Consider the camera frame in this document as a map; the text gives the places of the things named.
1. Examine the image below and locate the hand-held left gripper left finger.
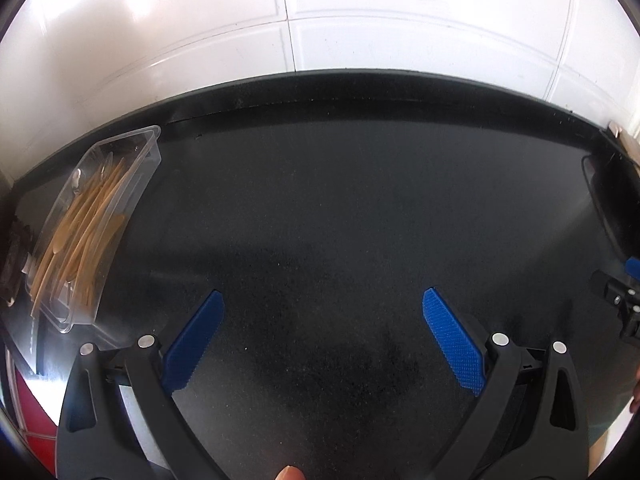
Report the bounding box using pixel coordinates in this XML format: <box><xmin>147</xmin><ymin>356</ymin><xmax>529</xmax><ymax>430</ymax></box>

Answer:
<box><xmin>56</xmin><ymin>289</ymin><xmax>226</xmax><ymax>480</ymax></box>

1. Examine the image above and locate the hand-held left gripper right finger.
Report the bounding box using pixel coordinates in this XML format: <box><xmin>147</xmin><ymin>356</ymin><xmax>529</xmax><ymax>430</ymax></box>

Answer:
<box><xmin>421</xmin><ymin>286</ymin><xmax>590</xmax><ymax>480</ymax></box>

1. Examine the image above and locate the bundle of wooden chopsticks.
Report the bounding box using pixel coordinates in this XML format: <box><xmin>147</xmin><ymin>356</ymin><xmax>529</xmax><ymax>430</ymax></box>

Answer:
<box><xmin>30</xmin><ymin>155</ymin><xmax>131</xmax><ymax>318</ymax></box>

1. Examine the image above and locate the clear plastic container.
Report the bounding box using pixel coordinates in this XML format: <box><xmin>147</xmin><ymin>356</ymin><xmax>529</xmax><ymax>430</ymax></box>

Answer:
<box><xmin>24</xmin><ymin>125</ymin><xmax>163</xmax><ymax>335</ymax></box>

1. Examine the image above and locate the red object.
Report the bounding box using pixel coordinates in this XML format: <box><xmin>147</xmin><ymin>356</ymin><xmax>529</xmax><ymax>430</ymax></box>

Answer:
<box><xmin>10</xmin><ymin>367</ymin><xmax>57</xmax><ymax>467</ymax></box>

